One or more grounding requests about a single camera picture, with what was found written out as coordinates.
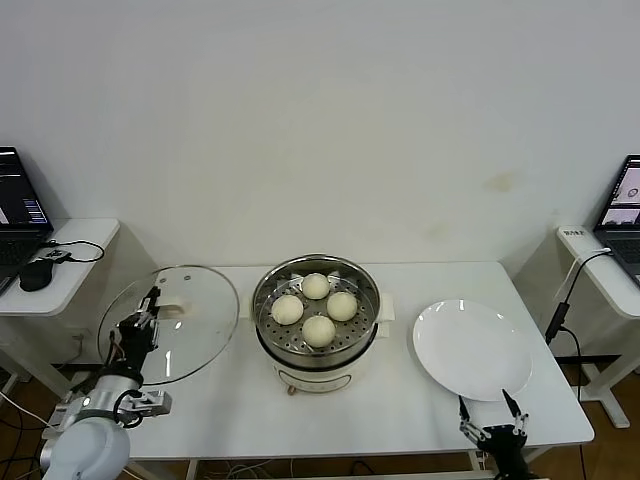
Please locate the black laptop beside mouse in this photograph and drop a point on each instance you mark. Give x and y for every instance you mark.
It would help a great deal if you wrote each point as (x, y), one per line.
(20, 200)

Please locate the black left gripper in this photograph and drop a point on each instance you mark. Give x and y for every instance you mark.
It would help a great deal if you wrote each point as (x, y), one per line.
(136, 342)

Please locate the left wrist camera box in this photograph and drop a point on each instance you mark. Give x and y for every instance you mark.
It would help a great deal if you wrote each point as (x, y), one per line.
(152, 404)

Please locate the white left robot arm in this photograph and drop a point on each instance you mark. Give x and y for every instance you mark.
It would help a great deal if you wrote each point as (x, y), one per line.
(90, 440)

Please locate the round glass pot lid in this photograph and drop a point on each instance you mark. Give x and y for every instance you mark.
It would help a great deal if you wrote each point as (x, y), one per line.
(200, 340)

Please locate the black computer mouse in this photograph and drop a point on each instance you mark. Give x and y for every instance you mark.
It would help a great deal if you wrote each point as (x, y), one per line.
(36, 275)

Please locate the white steamed baozi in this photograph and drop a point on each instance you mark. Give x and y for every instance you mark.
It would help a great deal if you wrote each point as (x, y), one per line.
(316, 286)
(287, 308)
(319, 330)
(341, 306)

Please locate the white round plate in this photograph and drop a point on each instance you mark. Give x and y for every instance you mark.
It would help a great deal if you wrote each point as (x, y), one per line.
(470, 350)

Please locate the white label sticker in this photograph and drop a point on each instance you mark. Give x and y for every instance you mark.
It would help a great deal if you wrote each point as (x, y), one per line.
(573, 233)

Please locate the stainless steel steamer basket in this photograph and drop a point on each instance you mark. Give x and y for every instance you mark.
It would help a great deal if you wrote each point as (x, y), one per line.
(367, 300)

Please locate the cream electric cooker base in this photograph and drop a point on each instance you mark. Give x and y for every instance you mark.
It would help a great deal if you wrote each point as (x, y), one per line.
(320, 375)

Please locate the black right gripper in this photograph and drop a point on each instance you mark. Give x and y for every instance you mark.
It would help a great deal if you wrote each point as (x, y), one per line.
(502, 445)

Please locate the white side table with mouse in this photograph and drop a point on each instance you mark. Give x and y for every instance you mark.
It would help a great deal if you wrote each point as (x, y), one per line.
(75, 280)

